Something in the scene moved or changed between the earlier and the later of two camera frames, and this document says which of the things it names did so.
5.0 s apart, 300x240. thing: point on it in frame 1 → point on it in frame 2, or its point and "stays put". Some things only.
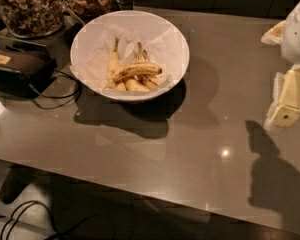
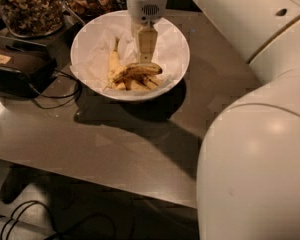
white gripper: (297, 34) → (145, 8)
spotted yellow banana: (135, 68) stays put
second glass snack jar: (88, 0) stays put
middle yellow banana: (134, 85) stays put
